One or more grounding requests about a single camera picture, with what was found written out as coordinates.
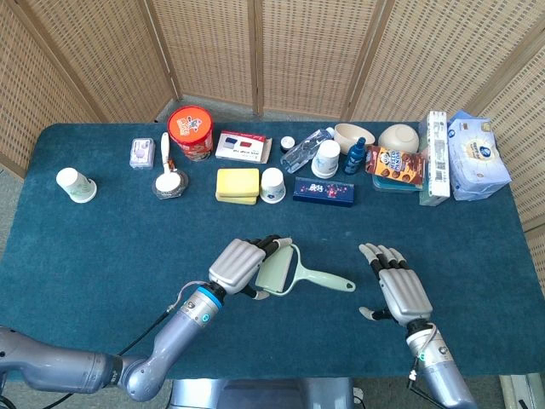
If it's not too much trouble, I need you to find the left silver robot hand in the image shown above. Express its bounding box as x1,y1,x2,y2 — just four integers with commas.
208,234,295,300

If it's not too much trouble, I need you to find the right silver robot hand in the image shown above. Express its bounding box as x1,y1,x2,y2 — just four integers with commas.
359,243,433,328

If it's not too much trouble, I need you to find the green lint roller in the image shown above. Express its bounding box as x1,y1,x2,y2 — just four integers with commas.
254,243,357,298

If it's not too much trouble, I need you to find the yellow green sponge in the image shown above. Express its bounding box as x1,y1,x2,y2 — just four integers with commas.
215,191,259,206
215,167,261,199

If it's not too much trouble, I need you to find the paper cup blue flower print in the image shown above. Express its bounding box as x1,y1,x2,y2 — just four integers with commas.
259,167,286,205

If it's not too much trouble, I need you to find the clear container blue rim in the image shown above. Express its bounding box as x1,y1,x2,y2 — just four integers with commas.
372,172,425,193

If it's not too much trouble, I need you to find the blue carpet table cover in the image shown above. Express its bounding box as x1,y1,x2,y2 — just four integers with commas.
0,122,545,380

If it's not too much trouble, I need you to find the dark blue long box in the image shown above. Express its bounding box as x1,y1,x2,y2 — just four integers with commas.
292,176,355,209

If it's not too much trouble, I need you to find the white box red blue print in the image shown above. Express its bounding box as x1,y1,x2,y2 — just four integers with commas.
215,130,273,164

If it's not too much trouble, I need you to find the brown cookie box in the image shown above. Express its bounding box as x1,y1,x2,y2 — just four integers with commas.
364,145,427,187

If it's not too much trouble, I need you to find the clear plastic water bottle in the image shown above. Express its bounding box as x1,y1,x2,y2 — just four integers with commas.
279,126,336,174

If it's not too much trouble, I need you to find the silver robot torso base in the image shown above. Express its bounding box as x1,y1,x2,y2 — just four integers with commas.
169,377,355,409

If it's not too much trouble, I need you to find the paper cup blue bow print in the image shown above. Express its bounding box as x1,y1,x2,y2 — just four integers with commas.
311,139,341,179

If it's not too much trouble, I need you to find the blue spray bottle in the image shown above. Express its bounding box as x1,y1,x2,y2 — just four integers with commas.
342,136,367,176

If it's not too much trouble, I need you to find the red instant noodle cup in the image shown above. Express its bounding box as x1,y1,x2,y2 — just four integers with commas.
167,105,215,162

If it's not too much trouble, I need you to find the tall white box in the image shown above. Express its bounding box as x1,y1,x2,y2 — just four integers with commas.
419,110,451,199

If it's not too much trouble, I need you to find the purple clear soap box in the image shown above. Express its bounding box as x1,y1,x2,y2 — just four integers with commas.
129,137,155,170

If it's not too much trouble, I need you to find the light blue tissue package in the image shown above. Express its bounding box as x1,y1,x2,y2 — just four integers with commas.
447,109,513,202

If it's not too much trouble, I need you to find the beige bowl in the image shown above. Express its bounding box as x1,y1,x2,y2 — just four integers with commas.
333,123,376,155
377,124,421,153

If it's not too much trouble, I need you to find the paper cup green leaf print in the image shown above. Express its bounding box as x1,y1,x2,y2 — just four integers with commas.
55,167,98,204

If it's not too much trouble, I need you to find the woven wooden folding screen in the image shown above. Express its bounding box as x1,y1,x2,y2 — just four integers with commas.
0,0,545,299

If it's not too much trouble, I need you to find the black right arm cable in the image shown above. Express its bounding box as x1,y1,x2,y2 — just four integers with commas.
406,325,440,391

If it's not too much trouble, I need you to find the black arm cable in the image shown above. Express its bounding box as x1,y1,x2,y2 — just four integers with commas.
406,325,440,391
118,281,209,357

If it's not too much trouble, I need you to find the steel scrubber with white handle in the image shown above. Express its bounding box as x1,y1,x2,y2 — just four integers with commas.
152,131,190,201

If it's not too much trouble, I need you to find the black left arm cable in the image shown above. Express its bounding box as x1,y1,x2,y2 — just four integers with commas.
118,281,209,357

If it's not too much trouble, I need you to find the white metal frame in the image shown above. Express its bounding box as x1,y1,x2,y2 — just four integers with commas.
500,372,545,409

